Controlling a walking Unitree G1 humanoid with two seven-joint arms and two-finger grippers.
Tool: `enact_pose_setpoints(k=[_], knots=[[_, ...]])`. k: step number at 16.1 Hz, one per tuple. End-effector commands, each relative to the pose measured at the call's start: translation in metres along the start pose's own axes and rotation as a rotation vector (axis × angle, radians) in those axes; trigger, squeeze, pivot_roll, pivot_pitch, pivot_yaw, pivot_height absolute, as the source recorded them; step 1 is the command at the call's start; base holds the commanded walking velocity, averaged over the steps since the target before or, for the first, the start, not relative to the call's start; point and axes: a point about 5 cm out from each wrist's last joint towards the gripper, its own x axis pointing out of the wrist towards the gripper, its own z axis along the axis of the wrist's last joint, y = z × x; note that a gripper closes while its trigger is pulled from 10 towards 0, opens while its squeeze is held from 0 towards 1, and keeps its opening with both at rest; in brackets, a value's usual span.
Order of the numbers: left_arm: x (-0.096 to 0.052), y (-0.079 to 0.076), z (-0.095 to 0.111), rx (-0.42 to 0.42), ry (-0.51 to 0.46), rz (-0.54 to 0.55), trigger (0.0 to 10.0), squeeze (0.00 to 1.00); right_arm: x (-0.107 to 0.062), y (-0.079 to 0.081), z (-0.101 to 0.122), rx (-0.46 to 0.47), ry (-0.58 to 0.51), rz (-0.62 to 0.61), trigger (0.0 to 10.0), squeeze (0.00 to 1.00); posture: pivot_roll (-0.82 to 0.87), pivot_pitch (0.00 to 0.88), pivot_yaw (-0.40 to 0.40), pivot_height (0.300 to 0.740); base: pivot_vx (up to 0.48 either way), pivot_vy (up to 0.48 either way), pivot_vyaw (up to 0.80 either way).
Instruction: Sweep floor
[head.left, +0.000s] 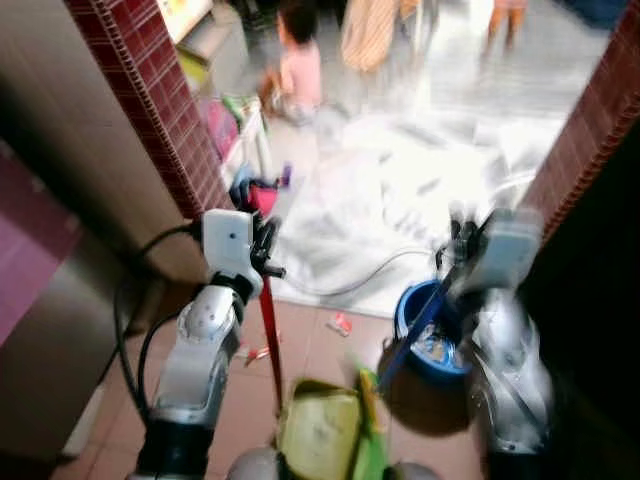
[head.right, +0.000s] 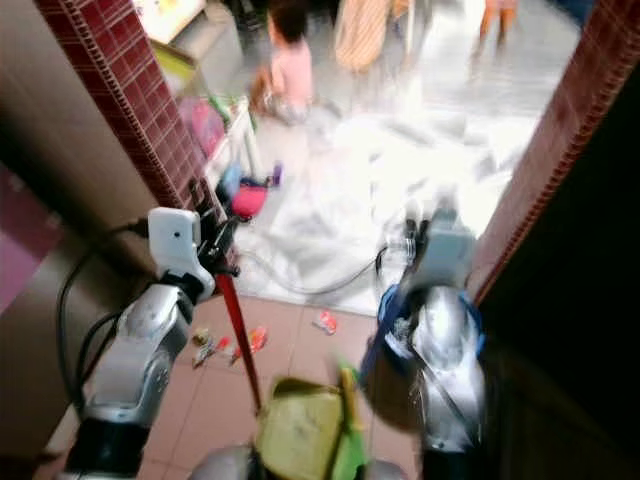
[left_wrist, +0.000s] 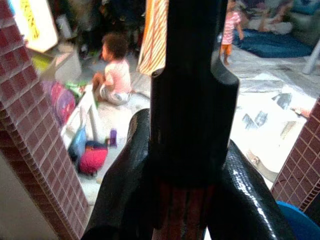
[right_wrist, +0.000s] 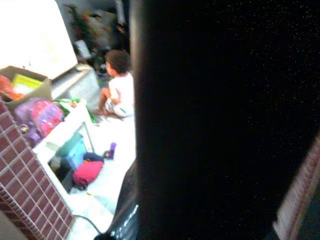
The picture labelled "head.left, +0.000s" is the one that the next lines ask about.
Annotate child in pink shirt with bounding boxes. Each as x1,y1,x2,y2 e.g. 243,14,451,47
260,0,326,127

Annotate grey robot knee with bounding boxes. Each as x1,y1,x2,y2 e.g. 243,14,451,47
226,446,293,480

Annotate person in striped orange clothes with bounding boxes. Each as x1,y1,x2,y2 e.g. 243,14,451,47
340,0,403,74

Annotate crumpled colourful litter wrapper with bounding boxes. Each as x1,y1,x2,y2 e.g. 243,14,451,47
238,343,273,365

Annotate white rack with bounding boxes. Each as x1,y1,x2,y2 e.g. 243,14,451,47
222,98,275,187

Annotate bare legs of person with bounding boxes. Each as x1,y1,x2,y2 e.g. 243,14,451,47
484,0,531,53

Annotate blue plastic basin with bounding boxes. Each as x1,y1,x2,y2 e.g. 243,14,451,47
394,280,479,379

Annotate yellow-green dustpan with red handle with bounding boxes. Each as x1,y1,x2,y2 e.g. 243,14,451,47
258,274,393,480

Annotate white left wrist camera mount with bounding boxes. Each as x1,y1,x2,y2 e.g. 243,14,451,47
200,208,263,297

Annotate grey cable on floor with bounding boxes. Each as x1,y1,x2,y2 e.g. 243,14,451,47
284,244,443,299

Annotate blue broom handle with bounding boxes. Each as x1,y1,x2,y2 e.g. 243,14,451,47
378,255,471,393

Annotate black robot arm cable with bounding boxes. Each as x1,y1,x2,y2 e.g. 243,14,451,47
111,222,207,423

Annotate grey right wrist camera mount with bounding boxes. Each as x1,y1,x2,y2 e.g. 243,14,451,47
462,207,547,297

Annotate red white litter wrapper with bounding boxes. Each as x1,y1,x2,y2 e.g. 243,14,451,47
325,311,354,338

